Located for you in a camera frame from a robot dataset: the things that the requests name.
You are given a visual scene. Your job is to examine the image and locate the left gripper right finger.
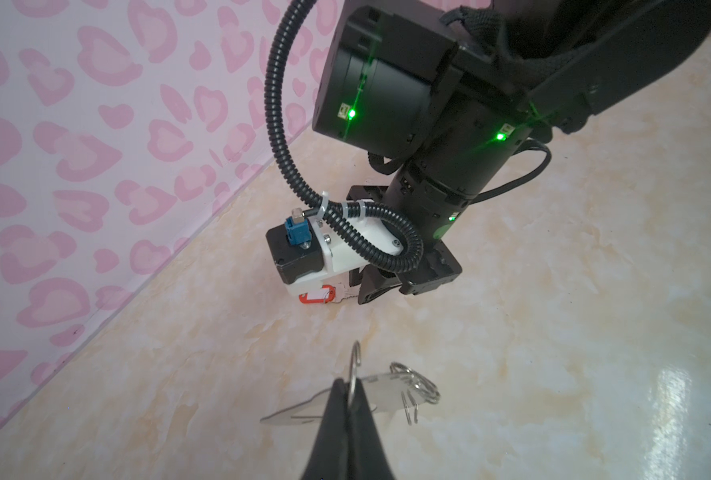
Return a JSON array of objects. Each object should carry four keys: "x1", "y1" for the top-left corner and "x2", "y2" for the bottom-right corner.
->
[{"x1": 348, "y1": 380, "x2": 395, "y2": 480}]

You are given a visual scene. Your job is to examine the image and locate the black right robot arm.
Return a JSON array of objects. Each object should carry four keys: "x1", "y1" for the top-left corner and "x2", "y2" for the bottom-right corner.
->
[{"x1": 313, "y1": 1, "x2": 711, "y2": 304}]

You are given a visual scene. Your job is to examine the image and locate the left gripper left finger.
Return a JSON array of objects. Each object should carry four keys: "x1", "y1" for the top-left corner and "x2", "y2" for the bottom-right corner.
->
[{"x1": 302, "y1": 379, "x2": 349, "y2": 480}]

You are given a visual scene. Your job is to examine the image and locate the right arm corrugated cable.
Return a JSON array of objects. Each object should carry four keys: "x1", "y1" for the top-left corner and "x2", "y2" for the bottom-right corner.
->
[{"x1": 264, "y1": 0, "x2": 425, "y2": 276}]

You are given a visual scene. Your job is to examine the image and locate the red tagged key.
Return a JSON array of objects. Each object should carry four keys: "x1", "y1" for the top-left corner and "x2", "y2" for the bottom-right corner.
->
[{"x1": 299, "y1": 284, "x2": 359, "y2": 305}]

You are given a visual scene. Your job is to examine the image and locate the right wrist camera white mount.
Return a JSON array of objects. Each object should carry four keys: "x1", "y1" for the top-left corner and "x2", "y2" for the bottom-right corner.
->
[{"x1": 264, "y1": 206, "x2": 419, "y2": 298}]

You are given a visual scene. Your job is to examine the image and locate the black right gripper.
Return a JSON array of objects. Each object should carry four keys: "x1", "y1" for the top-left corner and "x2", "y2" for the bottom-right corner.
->
[{"x1": 348, "y1": 185, "x2": 463, "y2": 304}]

